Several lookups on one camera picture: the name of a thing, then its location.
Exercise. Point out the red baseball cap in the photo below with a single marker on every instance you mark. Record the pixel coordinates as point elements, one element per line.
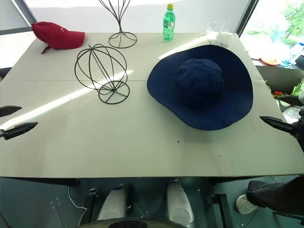
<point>59,38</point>

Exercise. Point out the green plastic bottle yellow cap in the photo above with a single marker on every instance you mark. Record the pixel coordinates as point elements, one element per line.
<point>169,23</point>

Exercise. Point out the white robot leg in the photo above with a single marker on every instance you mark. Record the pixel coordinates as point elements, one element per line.
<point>112,204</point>
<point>179,204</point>

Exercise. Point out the person's dark trouser leg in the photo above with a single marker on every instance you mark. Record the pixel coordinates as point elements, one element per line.
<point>278,194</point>

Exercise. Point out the black table frame bracket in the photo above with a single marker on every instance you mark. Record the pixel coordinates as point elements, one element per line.
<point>223,209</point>
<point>89,204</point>

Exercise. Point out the clear glass container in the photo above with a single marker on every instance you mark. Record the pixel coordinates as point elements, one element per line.
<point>225,34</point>

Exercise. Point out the white robot left leg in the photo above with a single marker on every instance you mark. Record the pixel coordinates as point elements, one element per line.
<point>112,204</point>

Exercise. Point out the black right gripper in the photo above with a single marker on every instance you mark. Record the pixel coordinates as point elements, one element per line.
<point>299,129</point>

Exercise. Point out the navy blue wide-brim hat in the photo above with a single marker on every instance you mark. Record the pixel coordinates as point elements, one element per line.
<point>166,78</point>

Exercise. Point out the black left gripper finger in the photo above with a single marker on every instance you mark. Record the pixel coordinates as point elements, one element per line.
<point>19,130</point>
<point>9,110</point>

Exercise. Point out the white robot right leg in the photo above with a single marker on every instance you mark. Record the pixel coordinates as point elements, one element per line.
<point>179,204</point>

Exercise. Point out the person's white shoe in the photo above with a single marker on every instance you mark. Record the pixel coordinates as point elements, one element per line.
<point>243,205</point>

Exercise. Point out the orange plate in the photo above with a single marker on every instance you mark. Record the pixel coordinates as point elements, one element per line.
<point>270,61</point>

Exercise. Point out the green plant leaves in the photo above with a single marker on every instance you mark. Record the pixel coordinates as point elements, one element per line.
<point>299,88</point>

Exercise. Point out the small silver patterned object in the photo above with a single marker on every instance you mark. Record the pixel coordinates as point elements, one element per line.
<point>218,43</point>

